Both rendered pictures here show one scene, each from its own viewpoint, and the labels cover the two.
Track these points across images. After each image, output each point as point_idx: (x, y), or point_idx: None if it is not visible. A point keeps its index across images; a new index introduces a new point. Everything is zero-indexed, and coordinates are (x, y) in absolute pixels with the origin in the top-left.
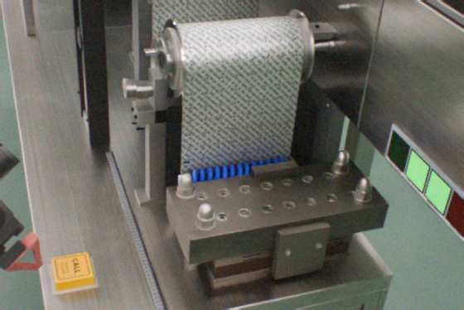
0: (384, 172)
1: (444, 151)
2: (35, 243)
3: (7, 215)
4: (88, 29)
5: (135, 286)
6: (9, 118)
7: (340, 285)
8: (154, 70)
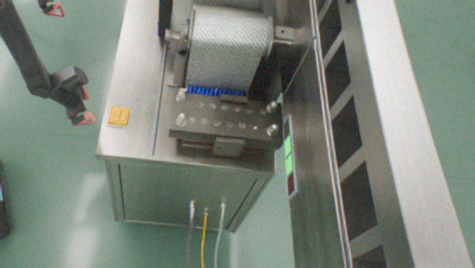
0: None
1: (298, 149)
2: (90, 117)
3: (81, 100)
4: None
5: (145, 133)
6: None
7: (244, 169)
8: (183, 28)
